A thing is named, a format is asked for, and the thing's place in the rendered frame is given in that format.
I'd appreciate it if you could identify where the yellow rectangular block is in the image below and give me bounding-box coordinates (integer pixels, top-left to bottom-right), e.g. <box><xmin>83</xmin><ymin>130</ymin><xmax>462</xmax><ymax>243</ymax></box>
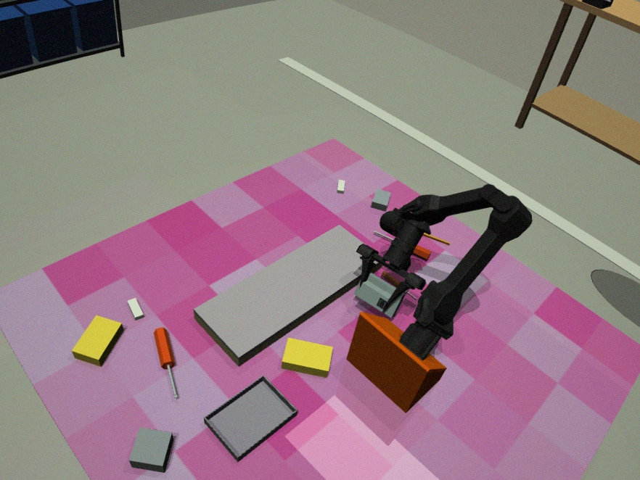
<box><xmin>72</xmin><ymin>315</ymin><xmax>124</xmax><ymax>367</ymax></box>
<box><xmin>282</xmin><ymin>338</ymin><xmax>333</xmax><ymax>378</ymax></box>

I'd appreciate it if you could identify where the orange-brown hexagonal tool handle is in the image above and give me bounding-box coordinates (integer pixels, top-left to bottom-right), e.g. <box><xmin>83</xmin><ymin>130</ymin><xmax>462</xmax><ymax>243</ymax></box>
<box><xmin>382</xmin><ymin>271</ymin><xmax>417</xmax><ymax>299</ymax></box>

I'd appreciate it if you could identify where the grey rectangular panel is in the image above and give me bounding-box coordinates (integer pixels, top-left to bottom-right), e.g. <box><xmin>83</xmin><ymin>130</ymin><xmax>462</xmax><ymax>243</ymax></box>
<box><xmin>193</xmin><ymin>225</ymin><xmax>364</xmax><ymax>366</ymax></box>

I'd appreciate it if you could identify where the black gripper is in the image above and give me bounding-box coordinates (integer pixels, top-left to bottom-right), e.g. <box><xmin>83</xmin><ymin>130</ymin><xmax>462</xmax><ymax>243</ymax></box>
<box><xmin>356</xmin><ymin>237</ymin><xmax>426</xmax><ymax>304</ymax></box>

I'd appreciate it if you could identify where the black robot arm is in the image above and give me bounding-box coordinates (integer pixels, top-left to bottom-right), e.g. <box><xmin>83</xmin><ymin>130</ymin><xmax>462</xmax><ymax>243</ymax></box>
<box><xmin>380</xmin><ymin>184</ymin><xmax>533</xmax><ymax>360</ymax></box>

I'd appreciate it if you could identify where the orange-handled awl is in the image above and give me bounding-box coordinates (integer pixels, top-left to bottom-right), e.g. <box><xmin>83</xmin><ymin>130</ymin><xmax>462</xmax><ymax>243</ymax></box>
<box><xmin>154</xmin><ymin>327</ymin><xmax>177</xmax><ymax>398</ymax></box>
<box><xmin>374</xmin><ymin>231</ymin><xmax>431</xmax><ymax>261</ymax></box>

